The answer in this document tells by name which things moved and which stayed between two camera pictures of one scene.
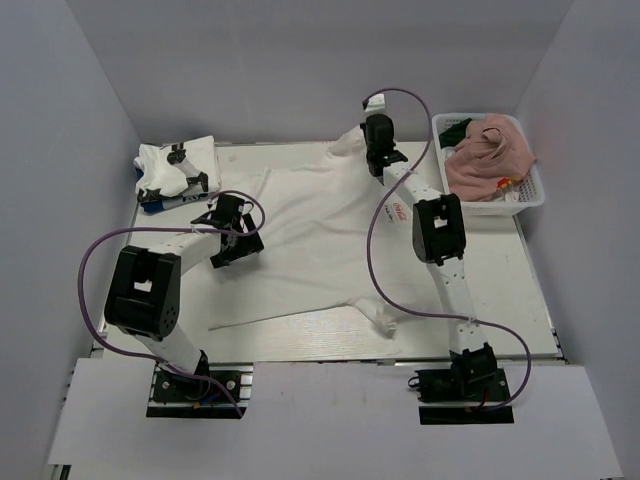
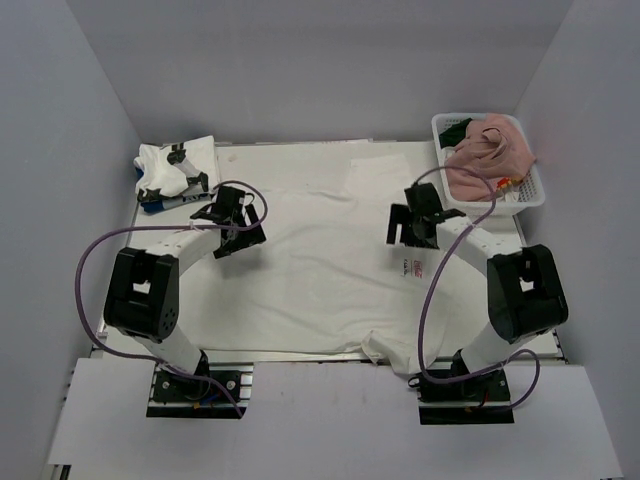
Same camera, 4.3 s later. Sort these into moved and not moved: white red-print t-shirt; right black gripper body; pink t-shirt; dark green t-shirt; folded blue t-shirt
Moved: white red-print t-shirt; right black gripper body
Not moved: dark green t-shirt; pink t-shirt; folded blue t-shirt
